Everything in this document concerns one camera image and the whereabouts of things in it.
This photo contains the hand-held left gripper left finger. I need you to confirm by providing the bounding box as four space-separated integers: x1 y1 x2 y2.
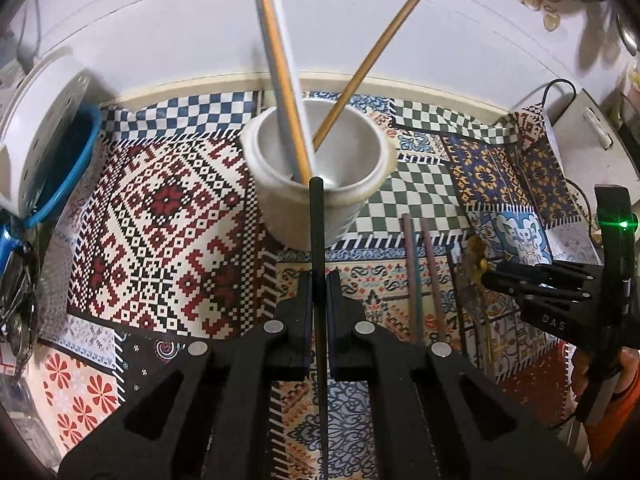
59 270 317 480

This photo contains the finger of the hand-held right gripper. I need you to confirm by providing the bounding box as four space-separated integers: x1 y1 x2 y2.
491 260 599 286
481 271 597 308

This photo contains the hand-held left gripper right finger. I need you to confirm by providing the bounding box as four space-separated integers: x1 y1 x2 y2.
326 271 587 480

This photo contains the black chopstick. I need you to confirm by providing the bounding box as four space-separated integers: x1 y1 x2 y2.
308 176 331 467
446 249 471 357

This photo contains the teal grey chopstick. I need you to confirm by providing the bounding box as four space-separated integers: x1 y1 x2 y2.
399 212 426 347

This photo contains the maroon chopstick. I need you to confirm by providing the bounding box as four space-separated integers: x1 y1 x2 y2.
419 216 449 344

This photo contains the white ceramic cup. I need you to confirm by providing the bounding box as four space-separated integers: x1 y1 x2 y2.
239 98 391 252

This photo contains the tan wooden chopstick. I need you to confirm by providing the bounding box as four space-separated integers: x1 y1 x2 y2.
248 0 314 185

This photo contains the brown wooden chopstick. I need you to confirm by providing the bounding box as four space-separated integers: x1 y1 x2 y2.
312 0 429 150

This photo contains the white chopstick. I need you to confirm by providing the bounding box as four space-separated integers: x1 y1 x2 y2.
260 0 317 162

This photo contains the person's right forearm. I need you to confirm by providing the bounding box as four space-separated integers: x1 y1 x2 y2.
582 347 640 467

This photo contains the person's right hand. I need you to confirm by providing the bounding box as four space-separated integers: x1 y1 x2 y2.
570 349 592 397

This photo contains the white rice cooker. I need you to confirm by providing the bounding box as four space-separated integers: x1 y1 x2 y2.
544 88 632 212

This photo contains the patterned patchwork mat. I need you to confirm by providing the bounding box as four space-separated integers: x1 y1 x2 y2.
37 89 607 480

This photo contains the blue plastic basin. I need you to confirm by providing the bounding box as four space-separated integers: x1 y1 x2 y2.
0 102 104 234

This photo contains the clear glass jar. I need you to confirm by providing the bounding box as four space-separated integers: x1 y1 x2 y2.
0 259 40 362

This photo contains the white perforated plastic lid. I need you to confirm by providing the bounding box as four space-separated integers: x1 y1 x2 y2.
0 54 94 212

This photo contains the black power cable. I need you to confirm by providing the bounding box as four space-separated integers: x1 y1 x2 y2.
542 77 602 242

